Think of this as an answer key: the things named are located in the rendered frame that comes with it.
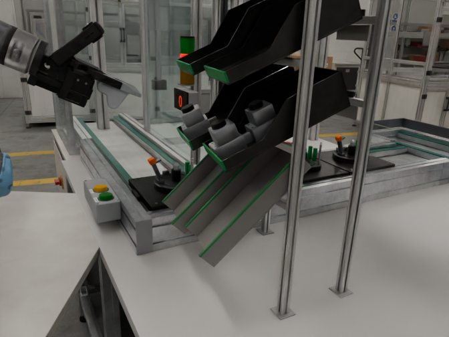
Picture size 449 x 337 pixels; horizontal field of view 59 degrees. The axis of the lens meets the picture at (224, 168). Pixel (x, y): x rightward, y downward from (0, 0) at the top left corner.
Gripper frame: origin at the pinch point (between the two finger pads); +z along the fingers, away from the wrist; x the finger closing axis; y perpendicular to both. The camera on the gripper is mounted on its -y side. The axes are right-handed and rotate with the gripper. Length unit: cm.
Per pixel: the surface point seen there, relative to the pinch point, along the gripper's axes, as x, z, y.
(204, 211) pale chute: 9.0, 22.7, 18.0
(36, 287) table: 0, -3, 51
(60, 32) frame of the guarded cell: -105, -22, -1
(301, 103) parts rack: 24.5, 23.4, -11.7
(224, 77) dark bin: 20.3, 9.6, -9.8
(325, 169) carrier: -31, 78, 1
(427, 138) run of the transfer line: -68, 156, -33
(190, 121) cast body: 0.9, 13.5, 1.4
